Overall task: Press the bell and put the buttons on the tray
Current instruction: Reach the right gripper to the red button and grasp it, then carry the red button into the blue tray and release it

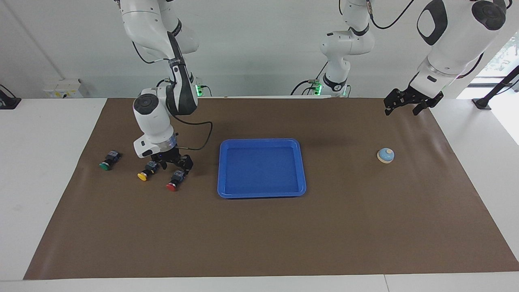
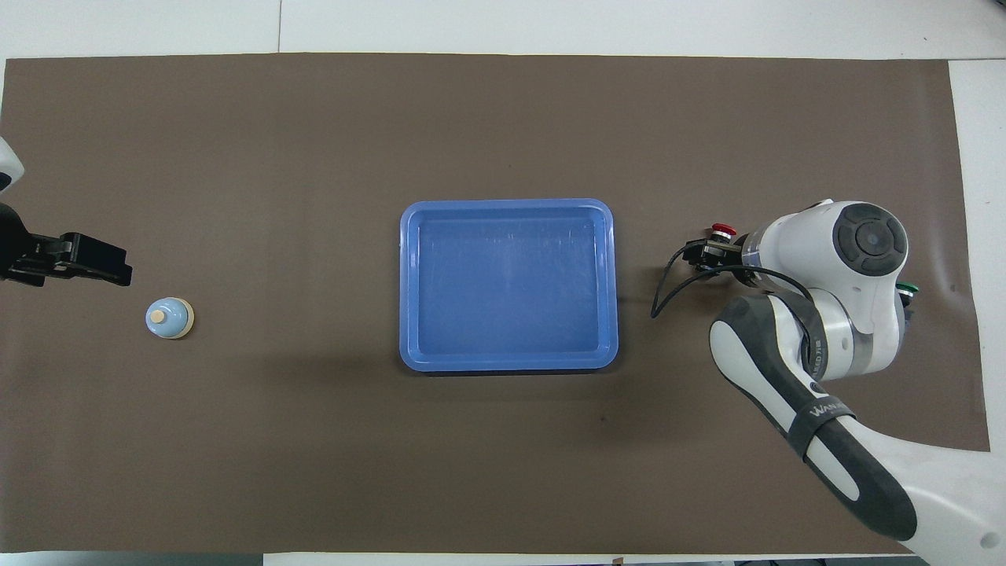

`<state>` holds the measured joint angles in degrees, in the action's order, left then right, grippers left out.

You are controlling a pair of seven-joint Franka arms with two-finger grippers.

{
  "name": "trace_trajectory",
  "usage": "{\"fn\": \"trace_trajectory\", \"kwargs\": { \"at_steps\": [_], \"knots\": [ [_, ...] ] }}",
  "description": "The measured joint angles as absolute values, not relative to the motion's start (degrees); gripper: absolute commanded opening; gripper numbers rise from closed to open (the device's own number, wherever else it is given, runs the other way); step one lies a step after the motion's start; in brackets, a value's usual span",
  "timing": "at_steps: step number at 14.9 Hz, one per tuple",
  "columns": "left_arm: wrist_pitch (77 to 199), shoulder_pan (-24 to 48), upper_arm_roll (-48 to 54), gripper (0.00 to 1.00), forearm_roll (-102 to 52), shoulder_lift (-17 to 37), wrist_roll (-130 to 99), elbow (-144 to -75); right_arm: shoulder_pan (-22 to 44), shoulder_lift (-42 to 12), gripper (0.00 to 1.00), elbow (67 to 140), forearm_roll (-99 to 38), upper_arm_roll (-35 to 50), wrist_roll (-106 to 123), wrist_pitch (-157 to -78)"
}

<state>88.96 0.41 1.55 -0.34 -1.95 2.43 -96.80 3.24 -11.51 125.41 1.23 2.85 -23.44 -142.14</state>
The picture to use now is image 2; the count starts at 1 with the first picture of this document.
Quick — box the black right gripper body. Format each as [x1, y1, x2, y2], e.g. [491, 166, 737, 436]
[702, 241, 744, 273]

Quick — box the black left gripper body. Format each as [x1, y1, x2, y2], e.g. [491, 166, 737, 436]
[0, 203, 72, 289]

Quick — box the light blue call bell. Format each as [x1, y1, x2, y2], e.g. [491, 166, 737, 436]
[145, 298, 195, 340]

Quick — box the blue plastic tray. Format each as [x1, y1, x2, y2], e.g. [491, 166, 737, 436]
[398, 198, 619, 373]

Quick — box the brown table mat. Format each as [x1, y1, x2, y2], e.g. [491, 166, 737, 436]
[0, 53, 1001, 555]

